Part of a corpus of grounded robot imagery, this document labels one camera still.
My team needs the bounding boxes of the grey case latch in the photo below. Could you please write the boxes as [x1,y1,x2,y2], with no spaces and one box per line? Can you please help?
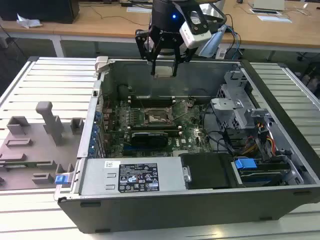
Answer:
[95,56,111,74]

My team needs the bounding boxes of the black computer tower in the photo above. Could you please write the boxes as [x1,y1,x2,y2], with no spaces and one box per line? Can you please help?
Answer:
[0,0,80,25]

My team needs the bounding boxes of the silver CPU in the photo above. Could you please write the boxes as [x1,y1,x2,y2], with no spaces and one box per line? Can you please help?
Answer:
[153,66,176,79]

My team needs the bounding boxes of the black PC case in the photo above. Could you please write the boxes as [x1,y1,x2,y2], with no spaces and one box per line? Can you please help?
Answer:
[53,56,320,235]

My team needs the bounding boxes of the blue expansion slot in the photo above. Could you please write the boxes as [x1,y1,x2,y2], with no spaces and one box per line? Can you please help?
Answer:
[123,146,151,154]

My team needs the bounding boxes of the blue cable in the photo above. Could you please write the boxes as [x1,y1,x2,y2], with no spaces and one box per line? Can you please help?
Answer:
[224,24,243,60]

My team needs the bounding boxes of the RAM slot white clips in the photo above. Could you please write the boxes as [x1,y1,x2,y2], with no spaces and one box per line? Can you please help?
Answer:
[126,125,183,130]
[127,130,183,135]
[127,95,176,100]
[127,100,176,105]

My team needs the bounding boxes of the crumpled white paper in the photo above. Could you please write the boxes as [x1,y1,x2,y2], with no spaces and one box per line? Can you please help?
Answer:
[16,12,44,29]

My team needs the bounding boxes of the black wire bundle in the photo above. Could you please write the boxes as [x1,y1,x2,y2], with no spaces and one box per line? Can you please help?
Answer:
[199,103,241,155]

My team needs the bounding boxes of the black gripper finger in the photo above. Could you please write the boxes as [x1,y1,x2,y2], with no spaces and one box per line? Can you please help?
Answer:
[134,29,165,76]
[171,37,199,77]

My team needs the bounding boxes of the metal drive cage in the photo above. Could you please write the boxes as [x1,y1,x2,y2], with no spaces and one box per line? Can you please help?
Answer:
[209,69,255,131]

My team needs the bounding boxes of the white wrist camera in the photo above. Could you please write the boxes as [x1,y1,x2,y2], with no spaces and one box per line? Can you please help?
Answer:
[179,9,213,50]

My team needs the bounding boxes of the white paper sheet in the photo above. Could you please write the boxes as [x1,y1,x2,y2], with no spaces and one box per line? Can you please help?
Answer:
[256,15,293,24]
[126,6,153,13]

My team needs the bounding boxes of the coloured wire bundle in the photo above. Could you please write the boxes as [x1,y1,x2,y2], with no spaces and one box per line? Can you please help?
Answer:
[239,134,277,157]

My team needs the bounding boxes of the grey parts rack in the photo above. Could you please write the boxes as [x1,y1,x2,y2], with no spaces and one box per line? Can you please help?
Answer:
[0,101,85,192]

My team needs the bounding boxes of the silver power supply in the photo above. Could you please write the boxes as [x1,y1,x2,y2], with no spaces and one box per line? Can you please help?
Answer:
[77,156,189,198]

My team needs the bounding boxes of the black graphics card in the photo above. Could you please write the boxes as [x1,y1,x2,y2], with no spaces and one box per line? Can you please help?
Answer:
[130,131,170,149]

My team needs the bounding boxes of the green RAM stick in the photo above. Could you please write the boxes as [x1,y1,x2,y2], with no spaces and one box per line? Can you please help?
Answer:
[0,162,53,169]

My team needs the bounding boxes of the CPU socket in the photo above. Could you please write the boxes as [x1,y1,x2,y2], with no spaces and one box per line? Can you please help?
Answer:
[141,106,176,127]

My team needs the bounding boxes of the hard disk in blue carrier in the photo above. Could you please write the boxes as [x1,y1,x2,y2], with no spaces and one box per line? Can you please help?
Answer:
[233,156,292,188]

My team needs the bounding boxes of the green motherboard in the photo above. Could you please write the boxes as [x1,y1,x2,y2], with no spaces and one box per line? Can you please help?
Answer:
[99,97,220,159]

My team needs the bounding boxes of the grey flat box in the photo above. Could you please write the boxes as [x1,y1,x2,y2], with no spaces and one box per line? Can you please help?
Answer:
[247,0,286,11]

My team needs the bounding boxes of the wooden desk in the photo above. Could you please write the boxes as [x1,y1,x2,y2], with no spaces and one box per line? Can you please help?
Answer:
[0,0,320,62]

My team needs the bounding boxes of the black plastic shroud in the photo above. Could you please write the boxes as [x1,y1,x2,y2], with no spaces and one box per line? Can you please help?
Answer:
[179,152,245,190]

